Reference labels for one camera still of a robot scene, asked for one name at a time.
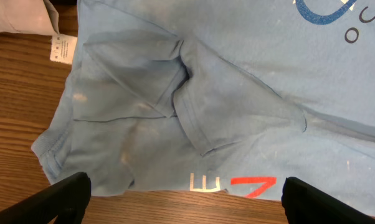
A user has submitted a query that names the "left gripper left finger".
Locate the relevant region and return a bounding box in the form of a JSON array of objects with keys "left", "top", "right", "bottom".
[{"left": 0, "top": 172, "right": 91, "bottom": 224}]

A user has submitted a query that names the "beige folded garment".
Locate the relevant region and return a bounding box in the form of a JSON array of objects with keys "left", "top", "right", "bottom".
[{"left": 0, "top": 0, "right": 77, "bottom": 65}]

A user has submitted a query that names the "light blue printed t-shirt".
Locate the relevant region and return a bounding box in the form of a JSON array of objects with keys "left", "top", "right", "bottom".
[{"left": 32, "top": 0, "right": 375, "bottom": 216}]

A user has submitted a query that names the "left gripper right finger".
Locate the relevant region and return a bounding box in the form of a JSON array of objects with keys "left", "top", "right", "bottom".
[{"left": 282, "top": 177, "right": 375, "bottom": 224}]

